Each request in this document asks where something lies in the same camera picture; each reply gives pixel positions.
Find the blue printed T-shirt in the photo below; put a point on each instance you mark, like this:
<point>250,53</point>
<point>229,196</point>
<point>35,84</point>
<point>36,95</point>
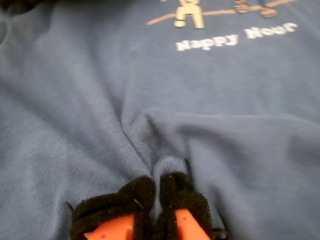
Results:
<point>100,100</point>

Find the orange gripper padded finger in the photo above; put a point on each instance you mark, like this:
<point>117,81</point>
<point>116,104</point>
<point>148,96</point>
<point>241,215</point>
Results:
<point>185,202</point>
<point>112,210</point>

